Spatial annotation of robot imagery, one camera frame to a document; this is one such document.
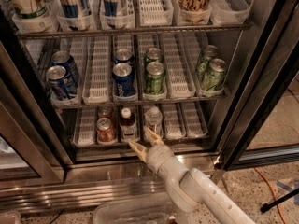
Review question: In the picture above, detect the orange cable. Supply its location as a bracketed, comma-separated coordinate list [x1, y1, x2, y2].
[253, 167, 288, 224]

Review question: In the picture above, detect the rear red soda can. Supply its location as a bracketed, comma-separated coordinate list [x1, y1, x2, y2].
[98, 106, 114, 120]

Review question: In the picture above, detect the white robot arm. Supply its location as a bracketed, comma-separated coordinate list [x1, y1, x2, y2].
[128, 127, 255, 224]

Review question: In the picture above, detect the brown bottle white cap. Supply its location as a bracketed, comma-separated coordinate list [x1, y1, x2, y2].
[120, 107, 137, 140]

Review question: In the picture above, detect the rear centre green can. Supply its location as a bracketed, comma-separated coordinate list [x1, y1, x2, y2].
[144, 47, 164, 66]

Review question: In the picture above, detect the rear left blue can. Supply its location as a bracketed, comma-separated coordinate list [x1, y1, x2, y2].
[51, 50, 79, 85]

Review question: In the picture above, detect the front centre green can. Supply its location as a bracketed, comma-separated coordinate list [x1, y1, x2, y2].
[144, 62, 166, 95]

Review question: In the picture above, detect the front right green can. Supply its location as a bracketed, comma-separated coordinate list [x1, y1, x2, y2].
[201, 59, 227, 91]

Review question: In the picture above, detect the open fridge door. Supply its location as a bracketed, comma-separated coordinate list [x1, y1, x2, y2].
[213, 0, 299, 171]

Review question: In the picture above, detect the front centre blue can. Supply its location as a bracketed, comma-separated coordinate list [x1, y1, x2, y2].
[112, 63, 135, 97]

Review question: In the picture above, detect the front red soda can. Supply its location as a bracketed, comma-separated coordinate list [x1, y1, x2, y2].
[96, 118, 116, 145]

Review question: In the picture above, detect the white green tall can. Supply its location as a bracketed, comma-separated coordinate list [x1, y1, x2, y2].
[9, 0, 49, 19]

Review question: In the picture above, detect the front left blue can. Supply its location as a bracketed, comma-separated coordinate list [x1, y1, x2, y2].
[46, 65, 77, 100]

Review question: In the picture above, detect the rear centre blue can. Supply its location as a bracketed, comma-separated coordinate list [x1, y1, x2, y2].
[114, 49, 134, 66]

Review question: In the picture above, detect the black stand leg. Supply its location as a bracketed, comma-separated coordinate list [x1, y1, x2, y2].
[260, 188, 299, 213]

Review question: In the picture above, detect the red soda can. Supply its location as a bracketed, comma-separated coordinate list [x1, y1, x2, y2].
[96, 118, 116, 145]
[98, 106, 114, 120]

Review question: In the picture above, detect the clear plastic bin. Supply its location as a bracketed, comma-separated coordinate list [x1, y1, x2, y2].
[93, 193, 195, 224]

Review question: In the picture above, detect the rear right green can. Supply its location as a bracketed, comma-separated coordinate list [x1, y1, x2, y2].
[195, 45, 219, 81]

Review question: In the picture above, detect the clear water bottle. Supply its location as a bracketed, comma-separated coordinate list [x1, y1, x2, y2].
[145, 106, 163, 136]

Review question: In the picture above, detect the stainless steel fridge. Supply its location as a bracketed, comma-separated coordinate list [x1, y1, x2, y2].
[0, 0, 299, 215]

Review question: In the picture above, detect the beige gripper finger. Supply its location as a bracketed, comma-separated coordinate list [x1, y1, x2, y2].
[128, 140, 147, 162]
[144, 127, 164, 147]

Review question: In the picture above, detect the small clear container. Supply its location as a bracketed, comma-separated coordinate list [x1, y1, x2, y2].
[0, 212, 21, 224]

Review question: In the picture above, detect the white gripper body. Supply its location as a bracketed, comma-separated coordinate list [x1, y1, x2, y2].
[146, 144, 174, 173]

